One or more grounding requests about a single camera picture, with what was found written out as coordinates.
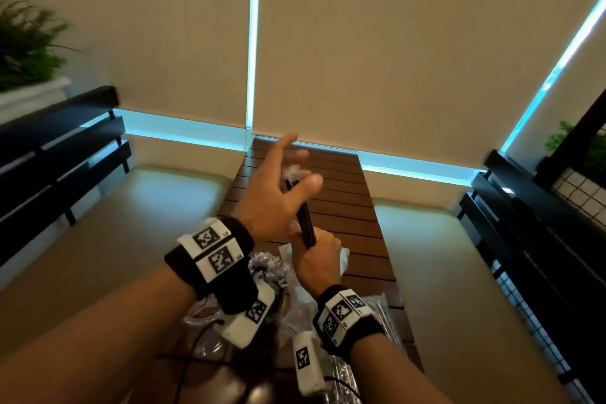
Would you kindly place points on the transparent plastic cup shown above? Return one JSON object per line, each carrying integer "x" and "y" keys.
{"x": 203, "y": 318}
{"x": 279, "y": 309}

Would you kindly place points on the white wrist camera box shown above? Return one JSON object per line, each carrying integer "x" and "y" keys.
{"x": 241, "y": 328}
{"x": 312, "y": 380}

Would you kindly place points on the green plant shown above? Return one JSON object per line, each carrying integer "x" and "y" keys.
{"x": 596, "y": 153}
{"x": 23, "y": 53}

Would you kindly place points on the black wristband with white markers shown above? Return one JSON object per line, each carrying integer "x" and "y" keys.
{"x": 364, "y": 330}
{"x": 236, "y": 295}

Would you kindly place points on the person's left hand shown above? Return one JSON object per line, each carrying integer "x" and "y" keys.
{"x": 265, "y": 205}

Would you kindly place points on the person's right forearm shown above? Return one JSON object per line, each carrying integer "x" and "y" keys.
{"x": 397, "y": 370}

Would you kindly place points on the white planter ledge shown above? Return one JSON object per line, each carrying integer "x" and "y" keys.
{"x": 33, "y": 96}

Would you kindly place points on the beige roller blind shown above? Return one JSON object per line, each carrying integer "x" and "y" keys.
{"x": 402, "y": 39}
{"x": 568, "y": 100}
{"x": 180, "y": 29}

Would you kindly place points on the clear plastic zip bag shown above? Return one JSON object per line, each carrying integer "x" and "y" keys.
{"x": 298, "y": 297}

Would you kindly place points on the black slatted bench backrest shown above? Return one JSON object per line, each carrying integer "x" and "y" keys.
{"x": 544, "y": 247}
{"x": 47, "y": 171}

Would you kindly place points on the person's right hand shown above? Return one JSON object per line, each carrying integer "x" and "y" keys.
{"x": 322, "y": 266}

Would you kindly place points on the black straw bundle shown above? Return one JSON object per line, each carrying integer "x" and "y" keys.
{"x": 305, "y": 224}

